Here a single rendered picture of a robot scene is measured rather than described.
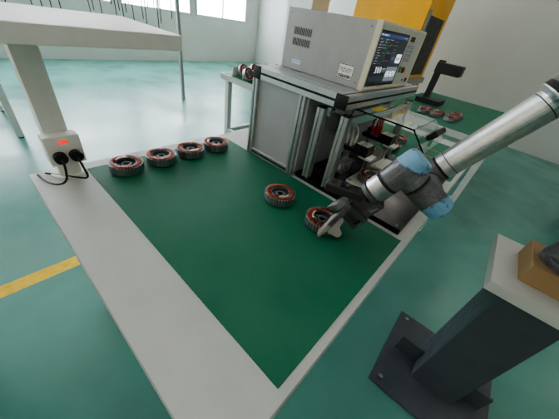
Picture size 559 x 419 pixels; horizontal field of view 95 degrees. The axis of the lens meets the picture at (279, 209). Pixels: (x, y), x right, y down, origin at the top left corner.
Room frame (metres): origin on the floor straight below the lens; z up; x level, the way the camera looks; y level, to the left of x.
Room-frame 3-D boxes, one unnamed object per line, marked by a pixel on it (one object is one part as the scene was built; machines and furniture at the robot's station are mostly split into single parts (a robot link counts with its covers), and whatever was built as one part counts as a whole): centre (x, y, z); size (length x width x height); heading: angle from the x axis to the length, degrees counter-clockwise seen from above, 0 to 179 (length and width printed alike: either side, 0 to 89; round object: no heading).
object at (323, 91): (1.28, -0.17, 1.09); 0.68 x 0.44 x 0.05; 144
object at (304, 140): (1.24, -0.22, 0.92); 0.66 x 0.01 x 0.30; 144
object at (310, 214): (0.68, -0.14, 0.77); 0.11 x 0.11 x 0.04
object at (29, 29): (0.70, 0.58, 0.98); 0.37 x 0.35 x 0.46; 144
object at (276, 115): (1.06, 0.09, 0.91); 0.28 x 0.03 x 0.32; 54
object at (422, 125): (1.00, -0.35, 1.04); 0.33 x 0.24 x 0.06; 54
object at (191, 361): (1.23, -0.23, 0.72); 2.20 x 1.01 x 0.05; 144
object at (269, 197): (0.78, 0.01, 0.77); 0.11 x 0.11 x 0.04
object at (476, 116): (3.12, -1.67, 0.38); 1.85 x 1.10 x 0.75; 144
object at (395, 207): (1.10, -0.42, 0.76); 0.64 x 0.47 x 0.02; 144
